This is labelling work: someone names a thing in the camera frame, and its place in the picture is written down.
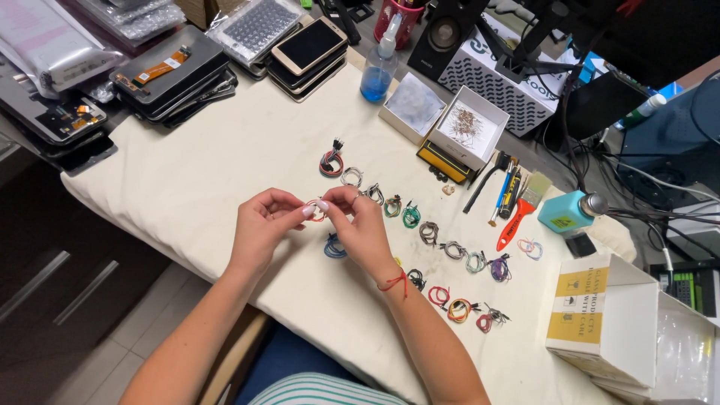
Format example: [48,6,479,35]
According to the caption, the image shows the person's left hand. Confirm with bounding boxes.
[228,187,317,271]

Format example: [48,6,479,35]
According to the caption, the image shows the person's right hand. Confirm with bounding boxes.
[316,186,398,278]

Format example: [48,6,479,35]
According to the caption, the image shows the red jumper wire coil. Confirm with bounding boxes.
[304,198,329,223]

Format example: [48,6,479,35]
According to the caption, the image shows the cream table cloth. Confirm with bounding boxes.
[60,59,638,405]

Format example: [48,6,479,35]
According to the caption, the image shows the yellow and black box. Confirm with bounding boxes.
[417,140,474,185]

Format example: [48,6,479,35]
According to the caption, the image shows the black tweezers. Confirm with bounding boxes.
[462,151,512,215]

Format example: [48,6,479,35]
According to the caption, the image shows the blue trousers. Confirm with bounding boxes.
[233,321,363,405]

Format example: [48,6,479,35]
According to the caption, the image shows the white box lid with tissue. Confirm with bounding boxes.
[378,72,447,146]

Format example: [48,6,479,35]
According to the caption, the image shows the pile of resistors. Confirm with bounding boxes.
[447,104,485,148]

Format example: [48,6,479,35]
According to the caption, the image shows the open white cardboard box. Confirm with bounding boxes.
[426,85,511,172]

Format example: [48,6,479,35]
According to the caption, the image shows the black and yellow screwdriver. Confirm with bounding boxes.
[499,166,523,221]

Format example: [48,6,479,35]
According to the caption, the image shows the clear bottle with blue liquid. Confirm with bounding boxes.
[360,12,404,104]

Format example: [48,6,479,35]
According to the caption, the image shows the stack of smartphones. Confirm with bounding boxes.
[264,45,350,104]

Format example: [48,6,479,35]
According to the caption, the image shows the striped shirt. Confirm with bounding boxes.
[247,372,410,405]

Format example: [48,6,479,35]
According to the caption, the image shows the stack of phone display panels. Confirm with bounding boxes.
[109,25,239,129]

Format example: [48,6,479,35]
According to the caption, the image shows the dark drawer cabinet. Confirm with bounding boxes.
[0,143,172,405]

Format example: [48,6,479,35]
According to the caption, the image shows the gold smartphone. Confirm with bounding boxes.
[270,16,349,77]

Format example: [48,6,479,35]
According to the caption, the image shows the keyboard in plastic bag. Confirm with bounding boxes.
[206,0,306,67]

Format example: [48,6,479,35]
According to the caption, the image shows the white box with wave pattern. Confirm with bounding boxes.
[438,12,580,138]

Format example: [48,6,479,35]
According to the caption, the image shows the teal solvent dispenser bottle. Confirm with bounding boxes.
[537,190,610,235]

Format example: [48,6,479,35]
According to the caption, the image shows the red mesh pen holder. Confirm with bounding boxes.
[373,0,426,50]

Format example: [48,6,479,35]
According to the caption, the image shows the black speaker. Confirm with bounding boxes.
[406,0,490,82]

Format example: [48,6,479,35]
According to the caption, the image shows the small black block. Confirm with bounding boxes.
[565,233,597,259]

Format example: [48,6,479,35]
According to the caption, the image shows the stack of dark screen assemblies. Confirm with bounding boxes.
[0,56,119,172]

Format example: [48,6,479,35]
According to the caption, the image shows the heap of bubble wrap bags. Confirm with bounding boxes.
[70,0,188,41]

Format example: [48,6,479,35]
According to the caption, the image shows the white carton with yellow label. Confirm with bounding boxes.
[545,252,720,405]

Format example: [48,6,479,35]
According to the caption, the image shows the silver antistatic bag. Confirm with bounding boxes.
[0,0,128,95]

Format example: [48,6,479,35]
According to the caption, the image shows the black flat panel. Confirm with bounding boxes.
[564,70,654,143]

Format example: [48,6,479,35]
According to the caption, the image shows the green and white bottle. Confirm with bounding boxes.
[613,93,668,131]

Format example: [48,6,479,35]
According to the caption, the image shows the black keypad device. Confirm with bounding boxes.
[649,258,720,327]

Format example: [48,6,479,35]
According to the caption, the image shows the blue machine housing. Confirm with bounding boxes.
[618,70,720,217]

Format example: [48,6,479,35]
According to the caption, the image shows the row of coiled wire bundles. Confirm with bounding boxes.
[319,136,545,334]

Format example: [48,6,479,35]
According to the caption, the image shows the red string bracelet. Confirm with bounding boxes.
[377,268,409,299]

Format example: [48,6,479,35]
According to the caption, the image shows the blue handled screwdriver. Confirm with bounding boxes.
[487,160,516,228]

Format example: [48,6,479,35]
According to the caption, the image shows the red handled brush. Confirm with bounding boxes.
[496,171,554,253]

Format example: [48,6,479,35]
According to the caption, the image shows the tangle of black cables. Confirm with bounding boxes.
[537,73,720,243]

